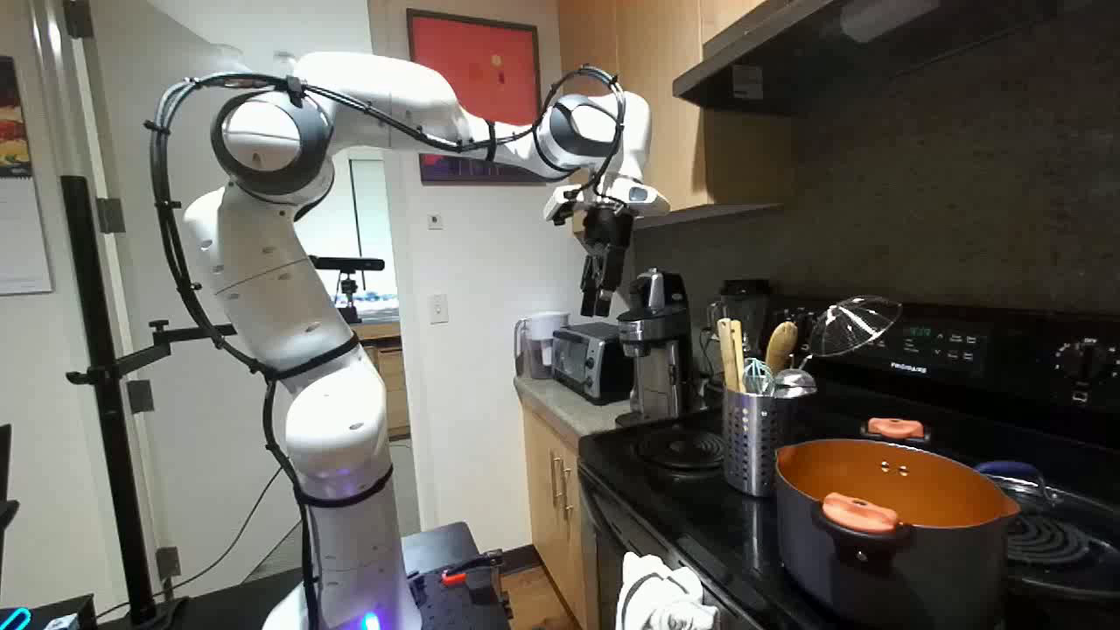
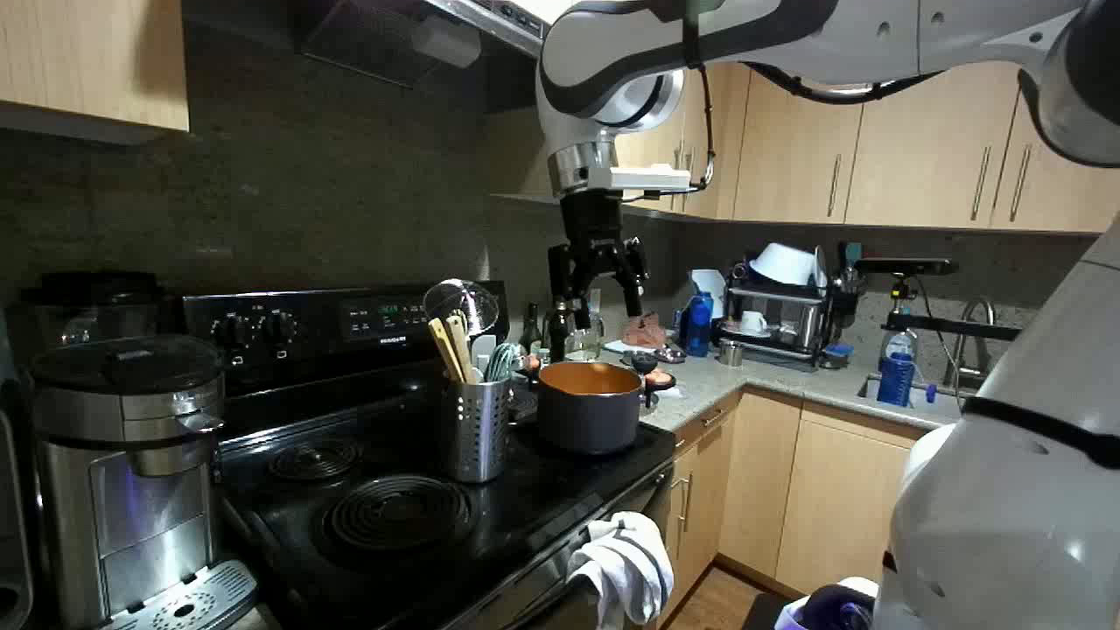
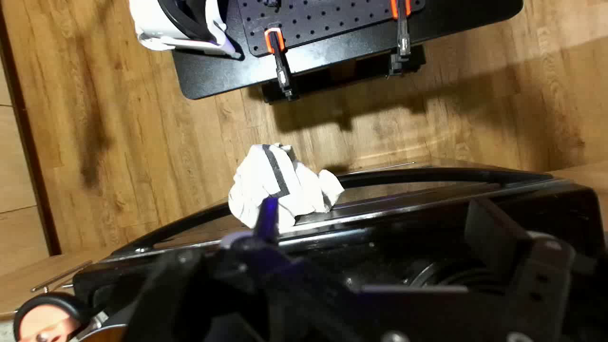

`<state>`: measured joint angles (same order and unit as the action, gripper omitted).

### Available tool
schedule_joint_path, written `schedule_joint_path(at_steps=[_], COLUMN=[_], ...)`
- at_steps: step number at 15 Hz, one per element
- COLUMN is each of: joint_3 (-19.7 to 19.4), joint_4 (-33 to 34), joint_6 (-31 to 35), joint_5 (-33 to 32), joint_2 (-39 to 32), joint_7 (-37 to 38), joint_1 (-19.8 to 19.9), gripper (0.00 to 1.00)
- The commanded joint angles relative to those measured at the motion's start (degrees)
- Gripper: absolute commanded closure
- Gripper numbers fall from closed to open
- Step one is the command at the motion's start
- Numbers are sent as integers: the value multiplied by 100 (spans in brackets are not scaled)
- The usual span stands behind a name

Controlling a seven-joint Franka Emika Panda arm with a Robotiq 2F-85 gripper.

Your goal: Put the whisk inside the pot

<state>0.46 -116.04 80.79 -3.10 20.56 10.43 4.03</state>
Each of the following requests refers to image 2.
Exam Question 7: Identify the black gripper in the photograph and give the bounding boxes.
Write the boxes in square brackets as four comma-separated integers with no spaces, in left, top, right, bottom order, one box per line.
[546,188,652,337]

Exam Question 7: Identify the teal silicone whisk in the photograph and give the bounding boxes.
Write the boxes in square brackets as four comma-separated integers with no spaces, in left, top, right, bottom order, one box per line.
[479,340,524,387]

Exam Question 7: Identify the grey pot orange inside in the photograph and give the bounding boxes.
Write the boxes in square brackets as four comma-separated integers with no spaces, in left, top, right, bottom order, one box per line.
[519,353,678,458]

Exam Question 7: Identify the pink kitchen item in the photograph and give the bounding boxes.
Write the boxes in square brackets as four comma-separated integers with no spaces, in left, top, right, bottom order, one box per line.
[615,310,684,359]

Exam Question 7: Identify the dark glass bottle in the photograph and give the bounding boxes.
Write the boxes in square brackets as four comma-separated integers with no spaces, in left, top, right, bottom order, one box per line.
[546,303,573,365]

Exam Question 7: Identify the blue bottle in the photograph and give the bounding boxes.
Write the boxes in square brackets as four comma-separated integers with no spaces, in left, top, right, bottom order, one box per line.
[678,290,717,359]
[875,330,920,409]

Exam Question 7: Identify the white pitcher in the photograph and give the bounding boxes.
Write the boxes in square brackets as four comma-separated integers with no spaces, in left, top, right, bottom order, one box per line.
[685,266,733,326]

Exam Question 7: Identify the round steel ladle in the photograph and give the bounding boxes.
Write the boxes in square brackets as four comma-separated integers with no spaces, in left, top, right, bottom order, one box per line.
[421,276,505,345]

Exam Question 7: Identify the wooden spoon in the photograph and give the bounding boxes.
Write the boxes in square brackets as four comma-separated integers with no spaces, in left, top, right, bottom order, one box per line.
[444,307,477,387]

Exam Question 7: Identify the wooden spatula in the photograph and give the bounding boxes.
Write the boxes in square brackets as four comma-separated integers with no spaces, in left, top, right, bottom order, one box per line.
[423,315,463,387]

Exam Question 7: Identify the black toaster oven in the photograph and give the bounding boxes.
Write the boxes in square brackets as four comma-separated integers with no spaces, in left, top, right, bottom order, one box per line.
[720,274,834,366]

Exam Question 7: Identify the steel utensil holder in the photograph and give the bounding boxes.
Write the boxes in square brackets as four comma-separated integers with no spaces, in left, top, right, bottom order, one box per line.
[439,377,515,486]

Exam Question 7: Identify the white bowl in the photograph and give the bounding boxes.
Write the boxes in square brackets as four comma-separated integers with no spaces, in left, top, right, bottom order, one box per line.
[745,238,831,290]

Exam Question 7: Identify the white hanging towel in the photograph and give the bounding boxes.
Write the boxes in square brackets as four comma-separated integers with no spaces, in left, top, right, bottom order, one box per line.
[568,506,678,630]

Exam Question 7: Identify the wooden lower cabinets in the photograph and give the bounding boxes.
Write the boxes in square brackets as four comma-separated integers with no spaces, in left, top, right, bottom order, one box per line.
[663,387,932,602]

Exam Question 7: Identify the dark range hood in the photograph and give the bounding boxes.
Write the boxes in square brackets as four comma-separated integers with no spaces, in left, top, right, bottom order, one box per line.
[290,0,588,94]

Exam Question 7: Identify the row of wooden upper cabinets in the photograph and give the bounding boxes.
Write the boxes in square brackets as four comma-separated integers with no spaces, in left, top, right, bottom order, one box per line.
[484,58,1120,238]

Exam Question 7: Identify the black electric stove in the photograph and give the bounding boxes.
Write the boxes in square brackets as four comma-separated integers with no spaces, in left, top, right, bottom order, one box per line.
[178,281,678,630]

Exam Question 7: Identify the steel sink faucet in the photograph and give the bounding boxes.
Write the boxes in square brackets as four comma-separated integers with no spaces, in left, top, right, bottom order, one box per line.
[941,297,1000,398]

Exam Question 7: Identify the steel coffee machine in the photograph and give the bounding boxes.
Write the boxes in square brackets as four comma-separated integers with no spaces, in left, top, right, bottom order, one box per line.
[21,269,262,630]

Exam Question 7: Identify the wooden upper cabinet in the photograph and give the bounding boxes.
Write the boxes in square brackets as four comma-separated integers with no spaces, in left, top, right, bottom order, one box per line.
[0,0,194,147]

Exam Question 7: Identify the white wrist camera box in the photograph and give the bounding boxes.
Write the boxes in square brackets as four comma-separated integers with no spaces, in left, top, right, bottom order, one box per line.
[606,163,701,195]

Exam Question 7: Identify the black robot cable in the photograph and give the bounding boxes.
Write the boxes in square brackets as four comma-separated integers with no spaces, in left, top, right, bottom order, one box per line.
[678,0,720,191]

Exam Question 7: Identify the black tripod mount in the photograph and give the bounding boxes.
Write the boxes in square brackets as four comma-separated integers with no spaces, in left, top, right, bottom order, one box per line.
[855,252,1025,345]

